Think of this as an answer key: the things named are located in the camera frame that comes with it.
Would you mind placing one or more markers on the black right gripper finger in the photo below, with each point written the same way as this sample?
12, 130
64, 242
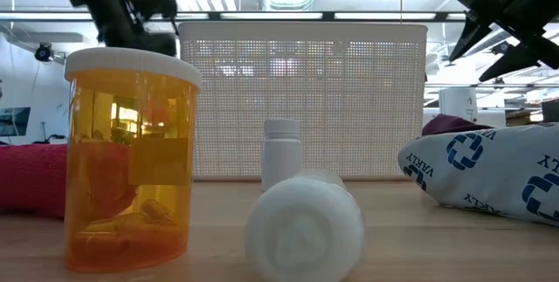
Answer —
508, 63
469, 37

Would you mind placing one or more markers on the white bag blue print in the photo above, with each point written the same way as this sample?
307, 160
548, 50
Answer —
493, 173

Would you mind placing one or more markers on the orange pill bottle white cap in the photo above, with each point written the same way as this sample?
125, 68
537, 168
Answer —
131, 164

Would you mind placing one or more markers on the small white plastic bottle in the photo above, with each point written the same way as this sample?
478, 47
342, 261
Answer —
281, 151

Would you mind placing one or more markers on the large white plastic bottle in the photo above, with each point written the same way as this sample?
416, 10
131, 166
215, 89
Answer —
305, 229

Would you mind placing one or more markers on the white perforated plastic basket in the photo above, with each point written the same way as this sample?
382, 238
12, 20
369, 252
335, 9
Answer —
349, 98

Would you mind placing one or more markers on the black round ceiling fixture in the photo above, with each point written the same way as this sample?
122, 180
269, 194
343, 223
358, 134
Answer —
500, 48

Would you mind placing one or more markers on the brown cabinet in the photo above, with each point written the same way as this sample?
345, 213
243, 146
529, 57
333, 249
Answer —
519, 118

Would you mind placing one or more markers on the white pillar box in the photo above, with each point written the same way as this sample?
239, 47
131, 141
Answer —
458, 103

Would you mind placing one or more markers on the maroon cloth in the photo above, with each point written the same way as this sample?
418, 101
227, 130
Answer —
445, 124

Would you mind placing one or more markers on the black overhead beam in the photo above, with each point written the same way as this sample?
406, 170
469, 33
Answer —
327, 15

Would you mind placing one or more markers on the black wall camera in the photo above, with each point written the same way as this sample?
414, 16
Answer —
43, 52

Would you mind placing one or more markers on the dark wall monitor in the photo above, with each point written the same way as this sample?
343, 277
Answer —
13, 121

